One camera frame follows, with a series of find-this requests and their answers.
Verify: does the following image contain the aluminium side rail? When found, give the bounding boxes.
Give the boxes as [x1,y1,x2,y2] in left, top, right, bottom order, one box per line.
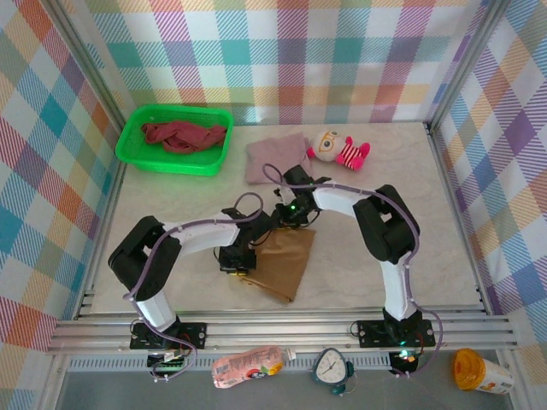
[74,123,129,321]
[425,121,492,317]

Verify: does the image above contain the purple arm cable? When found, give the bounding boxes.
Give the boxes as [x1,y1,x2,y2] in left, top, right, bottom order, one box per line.
[262,164,444,379]
[126,192,264,384]

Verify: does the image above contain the pink ribbed tank top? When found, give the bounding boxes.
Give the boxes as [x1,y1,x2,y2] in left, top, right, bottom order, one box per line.
[245,132,315,185]

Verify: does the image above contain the tan tank top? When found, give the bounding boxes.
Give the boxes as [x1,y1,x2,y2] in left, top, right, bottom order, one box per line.
[238,227,318,305]

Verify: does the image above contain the green plastic basket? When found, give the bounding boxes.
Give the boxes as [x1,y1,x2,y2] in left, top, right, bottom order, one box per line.
[115,104,235,177]

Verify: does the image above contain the plush toy with glasses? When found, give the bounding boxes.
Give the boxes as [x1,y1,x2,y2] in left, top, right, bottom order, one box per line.
[305,130,372,171]

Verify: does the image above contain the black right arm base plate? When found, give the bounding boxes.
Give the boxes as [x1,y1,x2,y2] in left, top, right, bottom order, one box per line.
[356,318,437,349]

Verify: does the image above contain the small green alarm clock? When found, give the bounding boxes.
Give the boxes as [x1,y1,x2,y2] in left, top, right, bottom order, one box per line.
[310,347,356,396]

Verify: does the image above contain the orange lidded jar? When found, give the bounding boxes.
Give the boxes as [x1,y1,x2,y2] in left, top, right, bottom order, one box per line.
[452,348,514,393]

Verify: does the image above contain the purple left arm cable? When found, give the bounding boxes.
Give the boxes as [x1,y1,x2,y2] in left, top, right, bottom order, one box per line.
[126,192,264,384]

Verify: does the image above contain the dark red tank top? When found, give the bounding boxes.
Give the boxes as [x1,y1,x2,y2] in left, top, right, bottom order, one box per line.
[141,121,227,155]

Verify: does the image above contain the aluminium frame post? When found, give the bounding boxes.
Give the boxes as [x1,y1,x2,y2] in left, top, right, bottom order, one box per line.
[425,0,512,133]
[42,0,129,127]

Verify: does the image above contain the pink drink bottle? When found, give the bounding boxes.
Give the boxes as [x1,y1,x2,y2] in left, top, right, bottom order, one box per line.
[212,345,298,390]

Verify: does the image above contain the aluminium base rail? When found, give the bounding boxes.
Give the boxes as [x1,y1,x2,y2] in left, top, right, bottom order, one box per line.
[45,305,518,355]

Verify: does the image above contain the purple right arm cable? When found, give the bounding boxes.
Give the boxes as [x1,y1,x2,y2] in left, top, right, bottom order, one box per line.
[262,164,444,379]

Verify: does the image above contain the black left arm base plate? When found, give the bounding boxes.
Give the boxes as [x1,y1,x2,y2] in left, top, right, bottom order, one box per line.
[130,322,208,351]

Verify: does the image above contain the white slotted cable duct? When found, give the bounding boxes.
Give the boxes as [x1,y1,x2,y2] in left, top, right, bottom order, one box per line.
[68,356,392,372]

